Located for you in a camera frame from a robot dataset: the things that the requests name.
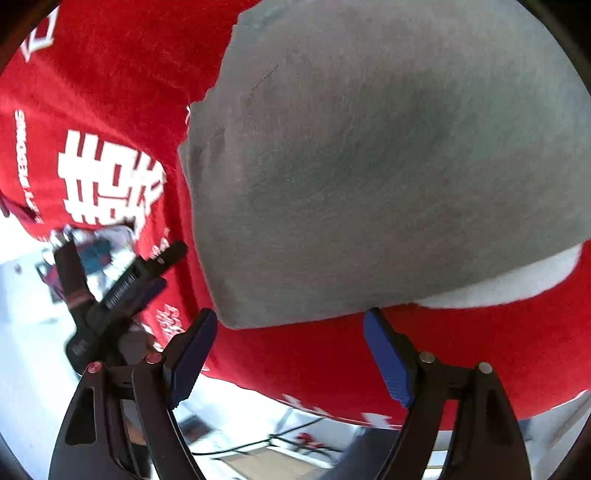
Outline black cable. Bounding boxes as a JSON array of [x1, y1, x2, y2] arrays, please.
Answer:
[[189, 415, 333, 457]]

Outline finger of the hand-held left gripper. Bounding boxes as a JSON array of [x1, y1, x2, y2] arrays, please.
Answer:
[[137, 240, 189, 278], [131, 276, 168, 317]]

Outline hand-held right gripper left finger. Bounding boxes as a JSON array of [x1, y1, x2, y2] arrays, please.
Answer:
[[48, 308, 219, 480]]

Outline grey sweater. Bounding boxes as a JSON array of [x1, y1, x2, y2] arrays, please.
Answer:
[[178, 0, 591, 329]]

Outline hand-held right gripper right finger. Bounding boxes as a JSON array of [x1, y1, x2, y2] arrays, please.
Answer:
[[362, 307, 532, 480]]

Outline red printed blanket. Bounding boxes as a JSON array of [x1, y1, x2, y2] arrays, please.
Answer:
[[0, 0, 591, 432]]

